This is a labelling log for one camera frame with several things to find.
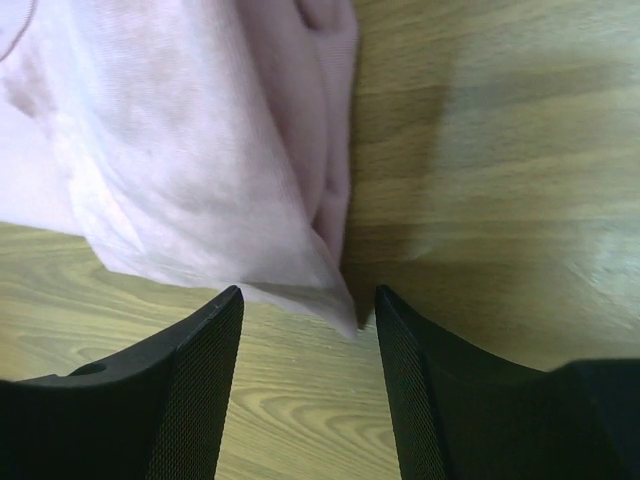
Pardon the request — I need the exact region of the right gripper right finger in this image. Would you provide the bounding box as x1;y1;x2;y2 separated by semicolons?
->
375;285;639;479

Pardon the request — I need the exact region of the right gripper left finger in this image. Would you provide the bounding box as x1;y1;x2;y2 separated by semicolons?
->
1;286;244;479

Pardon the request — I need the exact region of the pink printed t-shirt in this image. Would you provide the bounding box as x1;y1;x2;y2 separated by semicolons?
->
1;1;358;337

